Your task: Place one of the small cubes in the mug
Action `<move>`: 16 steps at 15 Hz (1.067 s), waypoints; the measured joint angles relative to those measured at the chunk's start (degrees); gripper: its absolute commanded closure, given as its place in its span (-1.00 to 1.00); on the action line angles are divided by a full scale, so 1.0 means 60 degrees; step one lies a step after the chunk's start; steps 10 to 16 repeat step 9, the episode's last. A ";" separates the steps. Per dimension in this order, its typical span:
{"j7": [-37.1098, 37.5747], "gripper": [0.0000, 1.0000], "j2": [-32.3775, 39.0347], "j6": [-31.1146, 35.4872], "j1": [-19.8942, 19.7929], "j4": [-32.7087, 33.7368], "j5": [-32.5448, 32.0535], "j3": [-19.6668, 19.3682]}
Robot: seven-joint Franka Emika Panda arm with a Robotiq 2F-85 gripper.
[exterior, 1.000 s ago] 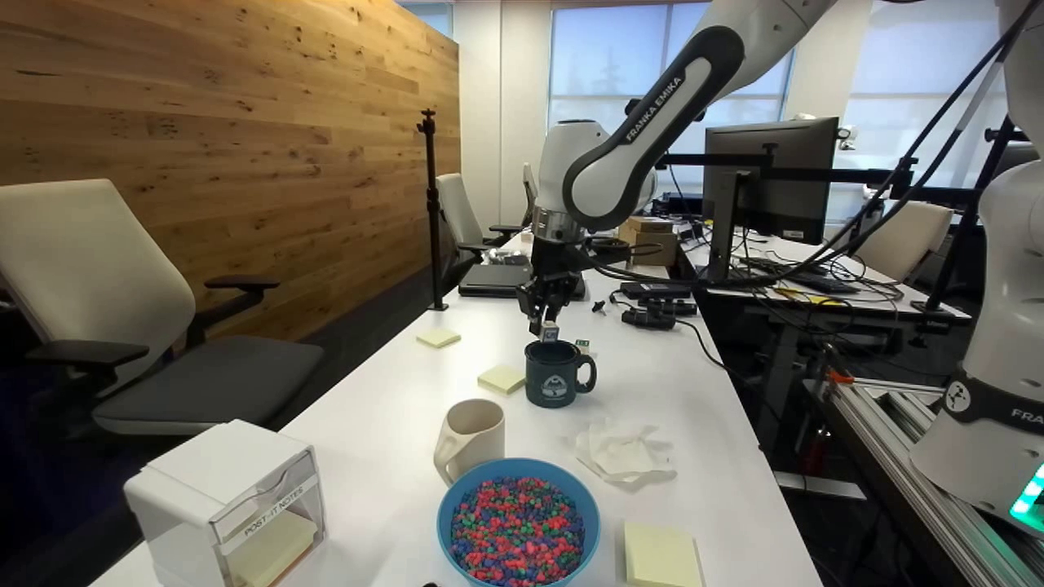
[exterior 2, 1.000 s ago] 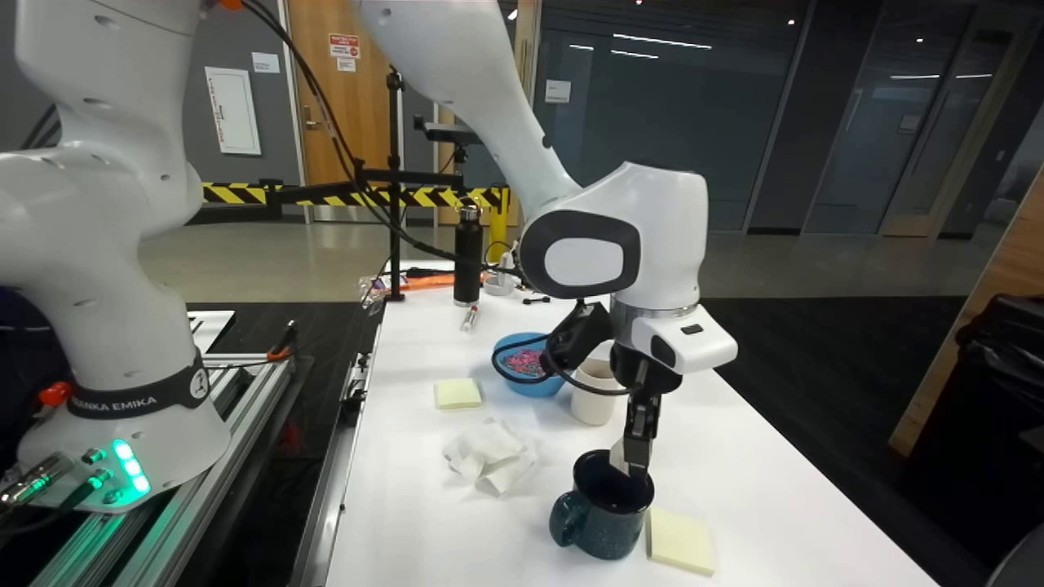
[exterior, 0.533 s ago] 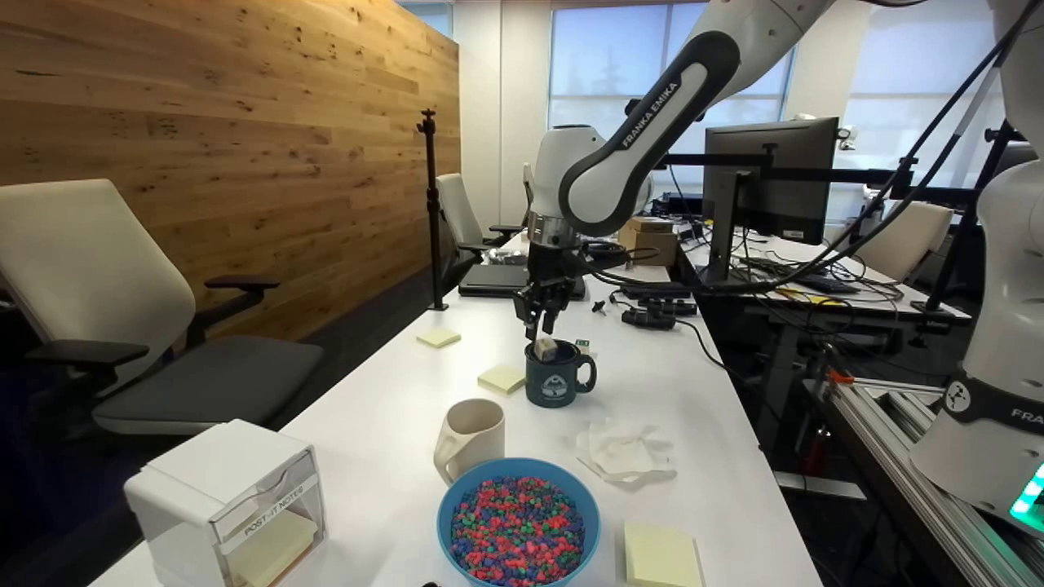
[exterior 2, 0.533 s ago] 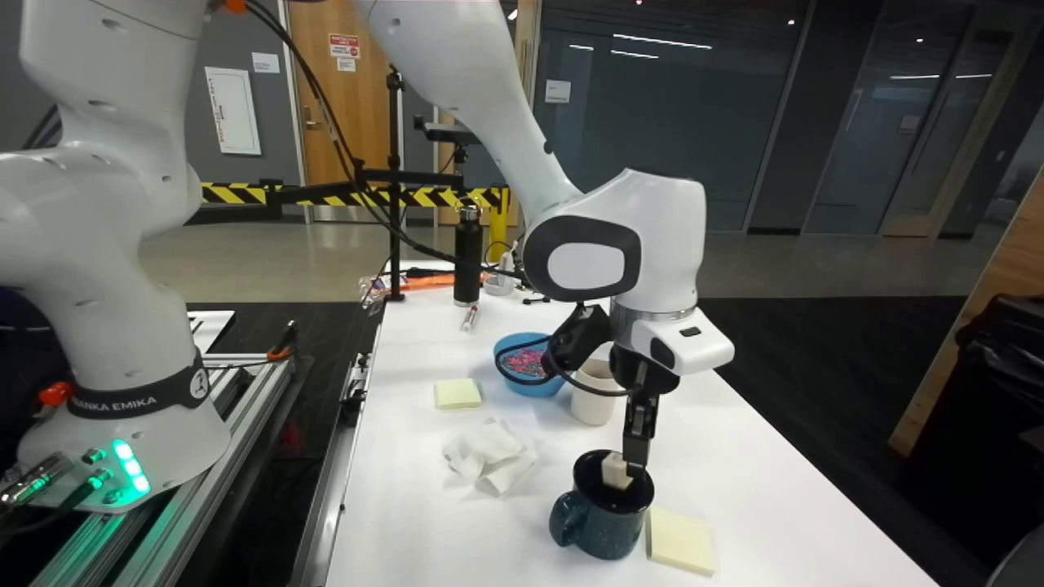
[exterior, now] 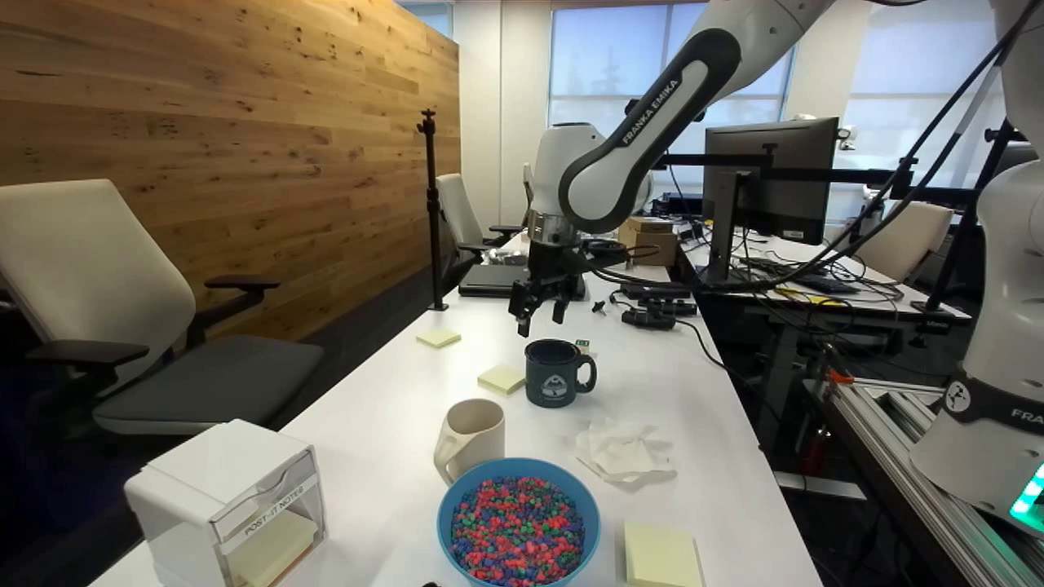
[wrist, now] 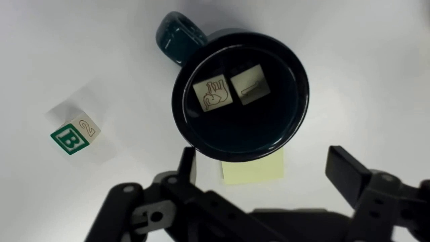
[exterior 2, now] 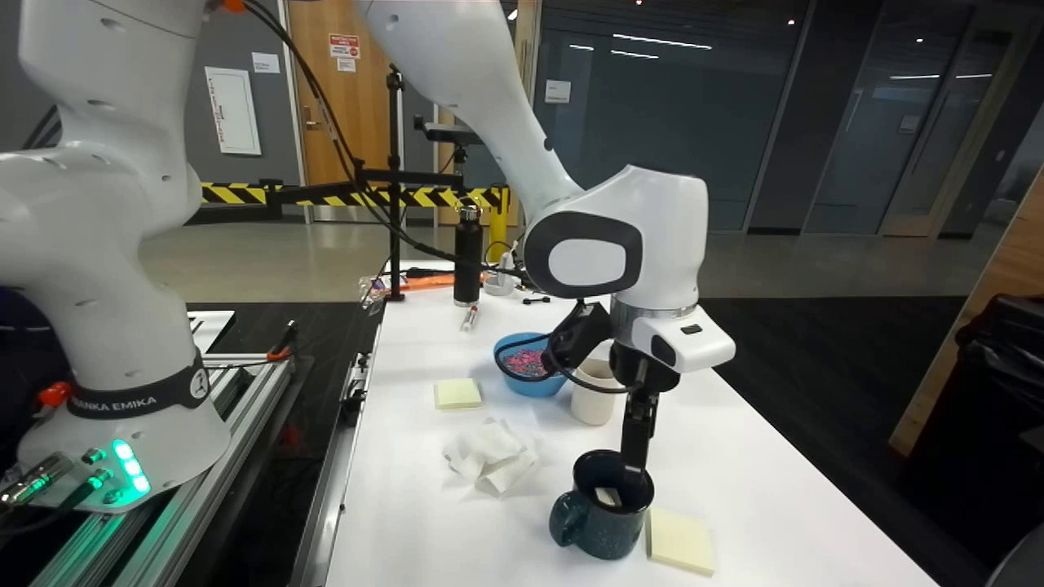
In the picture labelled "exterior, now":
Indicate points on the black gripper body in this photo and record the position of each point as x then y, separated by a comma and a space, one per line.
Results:
556, 266

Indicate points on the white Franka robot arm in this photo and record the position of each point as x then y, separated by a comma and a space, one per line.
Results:
630, 150

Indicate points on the dark blue mug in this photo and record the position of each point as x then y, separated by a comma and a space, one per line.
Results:
556, 378

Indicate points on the beige ceramic mug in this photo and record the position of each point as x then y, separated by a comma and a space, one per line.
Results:
470, 439

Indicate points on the black closed laptop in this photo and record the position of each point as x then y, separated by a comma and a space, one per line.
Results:
484, 281

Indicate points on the small yellow sticky note pad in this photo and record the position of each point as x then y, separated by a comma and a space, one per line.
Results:
501, 380
439, 338

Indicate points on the black power adapter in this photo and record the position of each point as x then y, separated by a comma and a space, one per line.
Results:
646, 317

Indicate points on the black power strip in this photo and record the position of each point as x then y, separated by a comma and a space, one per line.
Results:
658, 292

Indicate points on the brown cardboard box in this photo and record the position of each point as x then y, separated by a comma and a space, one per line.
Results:
653, 242

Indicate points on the black tripod pole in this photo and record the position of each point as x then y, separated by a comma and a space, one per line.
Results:
432, 217

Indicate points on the crumpled white tissue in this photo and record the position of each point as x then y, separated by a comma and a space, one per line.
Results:
624, 456

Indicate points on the blue bowl of colourful beads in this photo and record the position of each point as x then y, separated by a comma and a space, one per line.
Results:
516, 530

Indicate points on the black keyboard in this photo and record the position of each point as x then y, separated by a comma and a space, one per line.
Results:
810, 274

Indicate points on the large yellow sticky note pad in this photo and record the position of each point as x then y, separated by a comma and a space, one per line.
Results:
662, 557

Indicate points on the beige office chair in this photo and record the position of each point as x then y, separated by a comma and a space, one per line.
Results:
901, 242

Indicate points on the yellow note pad behind plastic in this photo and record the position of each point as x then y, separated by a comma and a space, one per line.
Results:
271, 550

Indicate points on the white note dispenser box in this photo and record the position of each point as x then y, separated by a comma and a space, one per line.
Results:
206, 476

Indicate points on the white office chair grey seat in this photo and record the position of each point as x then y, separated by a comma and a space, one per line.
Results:
87, 271

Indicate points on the aluminium rail frame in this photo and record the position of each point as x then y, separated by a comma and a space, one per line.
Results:
901, 435

